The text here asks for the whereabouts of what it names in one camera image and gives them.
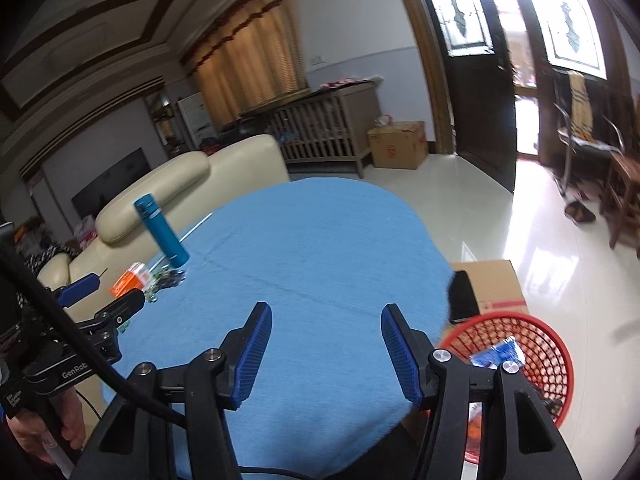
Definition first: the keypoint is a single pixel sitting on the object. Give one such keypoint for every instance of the metal frame chair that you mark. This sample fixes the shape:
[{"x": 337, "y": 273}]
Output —
[{"x": 580, "y": 145}]

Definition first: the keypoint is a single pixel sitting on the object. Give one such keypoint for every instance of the dark snack packet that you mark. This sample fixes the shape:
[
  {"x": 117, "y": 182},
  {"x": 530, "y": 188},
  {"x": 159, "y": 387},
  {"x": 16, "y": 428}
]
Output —
[{"x": 175, "y": 277}]

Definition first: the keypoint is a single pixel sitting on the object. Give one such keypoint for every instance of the dark door with glass pane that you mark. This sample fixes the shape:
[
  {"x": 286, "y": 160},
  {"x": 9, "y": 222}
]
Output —
[{"x": 475, "y": 110}]

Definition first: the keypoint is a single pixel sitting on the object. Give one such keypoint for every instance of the orange white box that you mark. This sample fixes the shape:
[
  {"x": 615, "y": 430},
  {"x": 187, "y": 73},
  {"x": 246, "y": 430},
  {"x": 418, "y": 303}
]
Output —
[{"x": 130, "y": 280}]

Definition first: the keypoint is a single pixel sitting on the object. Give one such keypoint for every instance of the tan curtain with red trim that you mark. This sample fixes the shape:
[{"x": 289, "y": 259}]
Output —
[{"x": 250, "y": 55}]

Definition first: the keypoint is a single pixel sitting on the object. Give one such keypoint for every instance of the pair of brown shoes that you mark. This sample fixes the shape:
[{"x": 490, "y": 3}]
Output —
[{"x": 580, "y": 212}]

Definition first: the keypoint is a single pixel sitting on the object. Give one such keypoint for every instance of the flat cardboard box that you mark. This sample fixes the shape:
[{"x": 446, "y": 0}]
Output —
[{"x": 495, "y": 285}]

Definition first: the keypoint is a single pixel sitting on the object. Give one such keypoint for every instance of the cream leather sofa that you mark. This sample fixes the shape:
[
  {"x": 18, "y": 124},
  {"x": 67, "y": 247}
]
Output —
[{"x": 150, "y": 195}]

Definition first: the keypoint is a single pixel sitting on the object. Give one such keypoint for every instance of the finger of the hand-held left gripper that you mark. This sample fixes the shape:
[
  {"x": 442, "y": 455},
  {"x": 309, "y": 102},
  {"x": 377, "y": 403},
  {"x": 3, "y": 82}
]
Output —
[
  {"x": 122, "y": 305},
  {"x": 80, "y": 286}
]

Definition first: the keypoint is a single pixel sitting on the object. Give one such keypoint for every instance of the black television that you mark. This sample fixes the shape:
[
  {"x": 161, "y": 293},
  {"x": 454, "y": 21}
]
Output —
[{"x": 112, "y": 185}]

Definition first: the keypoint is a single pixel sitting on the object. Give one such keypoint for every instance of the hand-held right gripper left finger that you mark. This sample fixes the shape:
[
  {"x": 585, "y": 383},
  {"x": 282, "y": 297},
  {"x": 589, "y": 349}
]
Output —
[{"x": 252, "y": 355}]

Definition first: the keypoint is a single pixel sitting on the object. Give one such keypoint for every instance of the white standing air conditioner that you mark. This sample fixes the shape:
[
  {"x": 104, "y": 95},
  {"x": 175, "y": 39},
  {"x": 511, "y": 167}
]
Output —
[{"x": 197, "y": 120}]

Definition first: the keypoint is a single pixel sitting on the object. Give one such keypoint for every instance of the wooden chair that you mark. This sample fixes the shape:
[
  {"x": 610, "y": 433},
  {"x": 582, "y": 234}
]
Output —
[{"x": 625, "y": 195}]

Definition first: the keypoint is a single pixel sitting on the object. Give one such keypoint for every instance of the person's left hand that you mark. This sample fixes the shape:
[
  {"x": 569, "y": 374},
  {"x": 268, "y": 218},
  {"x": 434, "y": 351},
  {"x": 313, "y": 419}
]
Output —
[{"x": 74, "y": 420}]

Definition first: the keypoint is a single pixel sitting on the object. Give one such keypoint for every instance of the clutter of packages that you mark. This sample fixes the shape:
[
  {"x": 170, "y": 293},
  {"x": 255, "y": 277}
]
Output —
[{"x": 85, "y": 232}]

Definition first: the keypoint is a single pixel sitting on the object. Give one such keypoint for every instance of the teal thermos bottle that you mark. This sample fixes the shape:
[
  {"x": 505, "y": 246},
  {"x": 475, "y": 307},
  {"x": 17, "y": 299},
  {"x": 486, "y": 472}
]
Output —
[{"x": 162, "y": 230}]

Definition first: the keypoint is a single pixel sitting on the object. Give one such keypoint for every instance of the thin white rod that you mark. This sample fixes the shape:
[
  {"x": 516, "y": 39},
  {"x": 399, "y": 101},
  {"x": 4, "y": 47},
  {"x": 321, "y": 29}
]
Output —
[{"x": 197, "y": 226}]

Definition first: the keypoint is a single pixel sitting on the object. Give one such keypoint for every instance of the black floral garment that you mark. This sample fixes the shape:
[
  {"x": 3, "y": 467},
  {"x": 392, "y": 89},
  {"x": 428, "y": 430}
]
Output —
[{"x": 47, "y": 257}]

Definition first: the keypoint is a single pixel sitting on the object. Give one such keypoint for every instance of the grey wooden crib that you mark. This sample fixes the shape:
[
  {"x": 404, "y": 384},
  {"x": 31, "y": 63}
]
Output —
[{"x": 320, "y": 125}]

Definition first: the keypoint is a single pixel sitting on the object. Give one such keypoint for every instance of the pink cloths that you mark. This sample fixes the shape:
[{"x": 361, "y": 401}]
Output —
[{"x": 350, "y": 82}]

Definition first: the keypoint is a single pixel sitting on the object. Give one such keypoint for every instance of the brown cardboard box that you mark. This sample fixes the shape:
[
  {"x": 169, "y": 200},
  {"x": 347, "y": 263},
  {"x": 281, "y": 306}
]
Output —
[{"x": 397, "y": 147}]

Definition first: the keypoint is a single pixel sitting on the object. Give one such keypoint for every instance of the black phone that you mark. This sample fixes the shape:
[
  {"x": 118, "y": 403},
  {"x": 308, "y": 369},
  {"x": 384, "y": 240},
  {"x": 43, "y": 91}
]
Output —
[{"x": 462, "y": 297}]

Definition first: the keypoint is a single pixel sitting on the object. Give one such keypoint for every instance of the red plastic mesh basket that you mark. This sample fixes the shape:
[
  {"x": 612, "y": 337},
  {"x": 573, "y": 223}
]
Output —
[{"x": 545, "y": 350}]

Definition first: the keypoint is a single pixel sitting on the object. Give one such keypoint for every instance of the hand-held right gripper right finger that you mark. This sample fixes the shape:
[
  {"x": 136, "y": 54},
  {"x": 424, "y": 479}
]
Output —
[{"x": 400, "y": 355}]

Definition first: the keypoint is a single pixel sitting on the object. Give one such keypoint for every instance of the large blue packet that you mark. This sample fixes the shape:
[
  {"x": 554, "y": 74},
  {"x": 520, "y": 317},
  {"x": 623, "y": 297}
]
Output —
[{"x": 497, "y": 352}]

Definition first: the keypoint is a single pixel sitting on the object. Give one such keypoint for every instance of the blue tablecloth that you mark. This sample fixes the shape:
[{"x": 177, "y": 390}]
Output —
[{"x": 310, "y": 250}]

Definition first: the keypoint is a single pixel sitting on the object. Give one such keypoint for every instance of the wooden display cabinet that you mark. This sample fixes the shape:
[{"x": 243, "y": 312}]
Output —
[{"x": 162, "y": 120}]

